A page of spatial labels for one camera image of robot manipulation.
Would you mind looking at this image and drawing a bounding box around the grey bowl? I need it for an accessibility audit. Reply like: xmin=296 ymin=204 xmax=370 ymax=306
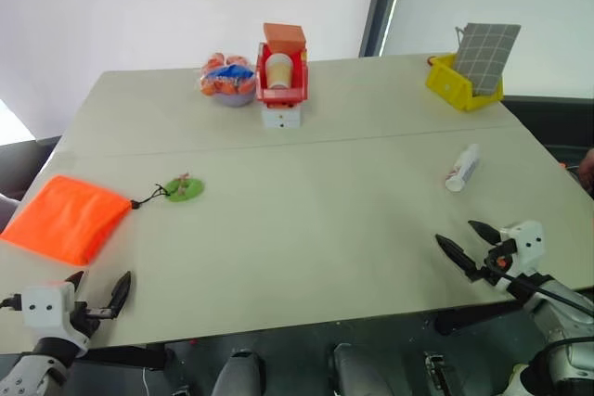
xmin=211 ymin=88 xmax=256 ymax=109

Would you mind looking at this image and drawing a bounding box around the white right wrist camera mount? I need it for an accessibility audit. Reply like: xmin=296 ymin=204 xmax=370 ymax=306
xmin=492 ymin=220 xmax=545 ymax=296

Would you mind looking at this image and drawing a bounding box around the orange box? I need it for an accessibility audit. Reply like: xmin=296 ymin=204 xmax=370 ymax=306
xmin=263 ymin=22 xmax=308 ymax=55

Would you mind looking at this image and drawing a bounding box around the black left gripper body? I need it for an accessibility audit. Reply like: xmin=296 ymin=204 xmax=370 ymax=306
xmin=69 ymin=299 xmax=115 ymax=338

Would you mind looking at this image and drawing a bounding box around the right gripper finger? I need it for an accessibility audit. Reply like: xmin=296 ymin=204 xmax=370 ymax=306
xmin=434 ymin=234 xmax=480 ymax=282
xmin=467 ymin=219 xmax=504 ymax=246

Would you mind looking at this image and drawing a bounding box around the dark window frame post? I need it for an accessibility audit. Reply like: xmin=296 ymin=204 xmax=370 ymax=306
xmin=357 ymin=0 xmax=411 ymax=58

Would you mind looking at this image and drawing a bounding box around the metal latch bracket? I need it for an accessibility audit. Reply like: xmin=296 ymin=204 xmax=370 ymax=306
xmin=422 ymin=351 xmax=449 ymax=396

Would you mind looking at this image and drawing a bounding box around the white tube with print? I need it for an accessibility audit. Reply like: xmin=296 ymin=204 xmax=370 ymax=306
xmin=445 ymin=143 xmax=481 ymax=193

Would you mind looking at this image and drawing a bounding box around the paper cup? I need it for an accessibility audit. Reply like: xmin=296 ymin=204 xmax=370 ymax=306
xmin=265 ymin=53 xmax=295 ymax=90

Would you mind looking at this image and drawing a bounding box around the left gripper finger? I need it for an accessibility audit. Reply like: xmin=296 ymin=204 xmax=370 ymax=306
xmin=106 ymin=270 xmax=133 ymax=321
xmin=63 ymin=270 xmax=85 ymax=296

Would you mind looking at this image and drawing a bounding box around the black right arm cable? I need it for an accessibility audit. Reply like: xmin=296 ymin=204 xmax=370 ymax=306
xmin=491 ymin=262 xmax=594 ymax=319

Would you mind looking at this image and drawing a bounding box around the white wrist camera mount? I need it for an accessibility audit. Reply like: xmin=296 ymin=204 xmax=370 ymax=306
xmin=21 ymin=281 xmax=90 ymax=351
xmin=492 ymin=220 xmax=545 ymax=296

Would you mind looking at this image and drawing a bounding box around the grey checked cloth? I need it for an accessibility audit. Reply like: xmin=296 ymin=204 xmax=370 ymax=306
xmin=452 ymin=22 xmax=522 ymax=96

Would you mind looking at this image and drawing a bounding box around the orange cloth pouch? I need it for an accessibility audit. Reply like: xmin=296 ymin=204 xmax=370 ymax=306
xmin=0 ymin=174 xmax=134 ymax=266

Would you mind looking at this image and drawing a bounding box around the dark grey rounded shape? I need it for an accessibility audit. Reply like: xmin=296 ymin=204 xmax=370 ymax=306
xmin=328 ymin=342 xmax=394 ymax=396
xmin=211 ymin=348 xmax=266 ymax=396

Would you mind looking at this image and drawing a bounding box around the yellow storage bin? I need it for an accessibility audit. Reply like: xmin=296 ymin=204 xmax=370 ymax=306
xmin=425 ymin=53 xmax=505 ymax=112

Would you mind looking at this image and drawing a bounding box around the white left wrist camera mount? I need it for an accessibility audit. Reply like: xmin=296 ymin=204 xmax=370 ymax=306
xmin=21 ymin=281 xmax=90 ymax=351

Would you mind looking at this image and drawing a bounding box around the white storage bin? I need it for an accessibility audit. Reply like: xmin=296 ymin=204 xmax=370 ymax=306
xmin=260 ymin=102 xmax=303 ymax=130

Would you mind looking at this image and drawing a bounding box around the red storage bin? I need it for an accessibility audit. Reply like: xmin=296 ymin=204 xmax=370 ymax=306
xmin=254 ymin=42 xmax=311 ymax=107

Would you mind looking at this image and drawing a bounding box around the bag of orange snacks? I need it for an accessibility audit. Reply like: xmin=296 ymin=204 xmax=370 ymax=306
xmin=200 ymin=52 xmax=256 ymax=97

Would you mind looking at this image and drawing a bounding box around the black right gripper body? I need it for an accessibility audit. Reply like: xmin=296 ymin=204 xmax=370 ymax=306
xmin=467 ymin=237 xmax=519 ymax=284

